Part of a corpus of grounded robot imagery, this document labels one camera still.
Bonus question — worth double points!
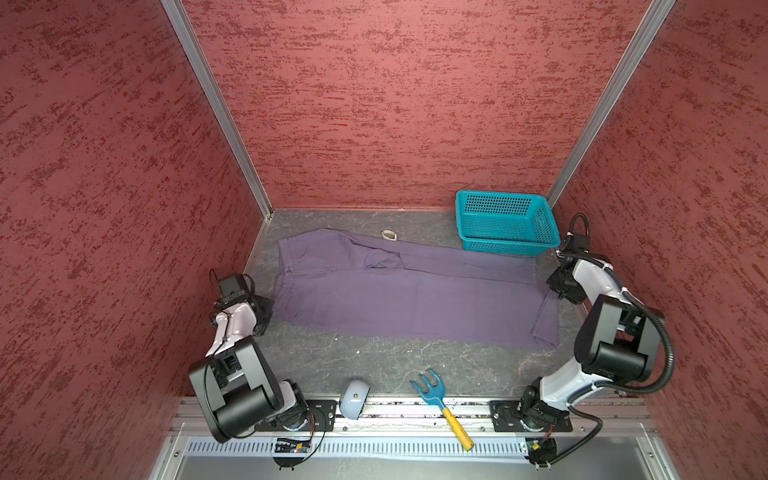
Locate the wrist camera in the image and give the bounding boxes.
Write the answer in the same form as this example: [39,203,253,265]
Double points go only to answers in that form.
[559,232,590,254]
[216,274,250,310]

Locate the slotted white cable duct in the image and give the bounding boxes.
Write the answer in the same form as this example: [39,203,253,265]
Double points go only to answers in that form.
[185,436,528,463]

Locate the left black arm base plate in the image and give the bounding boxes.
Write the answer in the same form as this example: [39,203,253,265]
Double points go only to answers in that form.
[254,399,338,433]

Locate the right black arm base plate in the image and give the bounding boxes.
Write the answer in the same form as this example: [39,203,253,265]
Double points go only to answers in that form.
[489,400,573,434]

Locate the right black corrugated cable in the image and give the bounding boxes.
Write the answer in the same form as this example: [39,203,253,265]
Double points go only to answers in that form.
[527,212,676,466]

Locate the purple trousers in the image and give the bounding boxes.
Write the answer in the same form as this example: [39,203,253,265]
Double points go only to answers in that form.
[274,229,559,350]

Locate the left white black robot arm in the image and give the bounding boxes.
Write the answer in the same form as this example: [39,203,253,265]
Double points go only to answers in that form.
[188,296,311,443]

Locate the beige rubber band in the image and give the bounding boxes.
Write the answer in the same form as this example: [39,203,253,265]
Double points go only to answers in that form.
[381,229,398,241]

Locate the blue toy rake yellow handle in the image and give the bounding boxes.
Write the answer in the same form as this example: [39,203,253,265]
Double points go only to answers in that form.
[409,368,475,451]

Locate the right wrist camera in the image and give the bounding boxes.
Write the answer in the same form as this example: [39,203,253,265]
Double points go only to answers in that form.
[559,232,590,254]

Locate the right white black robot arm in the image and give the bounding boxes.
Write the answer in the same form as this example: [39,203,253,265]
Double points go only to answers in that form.
[518,251,675,432]

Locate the aluminium front rail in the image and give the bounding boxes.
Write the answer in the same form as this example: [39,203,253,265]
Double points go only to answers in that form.
[170,395,659,438]

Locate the teal plastic basket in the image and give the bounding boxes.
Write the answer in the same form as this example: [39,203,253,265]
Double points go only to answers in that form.
[455,190,560,257]

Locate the grey computer mouse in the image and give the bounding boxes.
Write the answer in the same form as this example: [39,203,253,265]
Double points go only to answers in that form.
[339,379,370,420]

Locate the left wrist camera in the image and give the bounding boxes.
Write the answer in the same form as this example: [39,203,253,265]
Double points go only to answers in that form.
[216,274,250,310]

